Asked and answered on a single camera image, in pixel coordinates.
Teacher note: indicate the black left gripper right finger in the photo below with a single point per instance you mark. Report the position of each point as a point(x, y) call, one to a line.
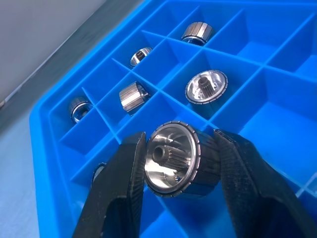
point(247, 186)

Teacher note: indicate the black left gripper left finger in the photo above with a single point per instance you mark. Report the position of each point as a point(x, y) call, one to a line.
point(116, 173)

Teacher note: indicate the silver metal roller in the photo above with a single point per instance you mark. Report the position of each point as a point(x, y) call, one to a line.
point(210, 89)
point(131, 99)
point(75, 106)
point(168, 173)
point(198, 31)
point(140, 55)
point(97, 172)

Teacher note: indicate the blue compartment tray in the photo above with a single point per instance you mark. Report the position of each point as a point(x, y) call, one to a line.
point(272, 124)

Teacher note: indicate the light blue plastic table cover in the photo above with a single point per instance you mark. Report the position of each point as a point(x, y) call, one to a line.
point(15, 186)

